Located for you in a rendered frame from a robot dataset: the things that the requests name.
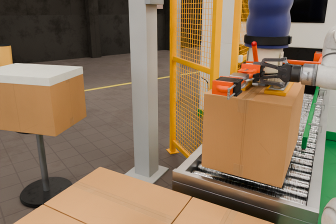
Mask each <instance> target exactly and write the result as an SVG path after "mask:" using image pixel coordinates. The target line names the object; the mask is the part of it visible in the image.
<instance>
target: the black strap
mask: <svg viewBox="0 0 336 224"><path fill-rule="evenodd" d="M252 42H256V43H257V45H263V46H282V45H289V44H291V43H292V36H290V35H288V36H281V37H262V36H249V35H247V34H245V35H244V43H246V44H252Z"/></svg>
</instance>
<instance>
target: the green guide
mask: <svg viewBox="0 0 336 224"><path fill-rule="evenodd" d="M319 88H320V87H318V86H316V89H315V92H314V96H313V100H312V103H311V107H310V111H309V114H308V118H307V122H306V125H305V129H304V133H303V136H302V143H301V148H302V149H306V147H307V143H308V138H309V134H310V129H311V126H316V127H321V131H320V133H322V127H323V126H322V125H319V124H313V123H312V120H313V116H314V111H315V107H316V105H320V106H324V109H323V111H324V110H325V104H320V103H317V98H318V94H319V90H320V91H326V94H327V90H325V89H319ZM326 94H325V95H326Z"/></svg>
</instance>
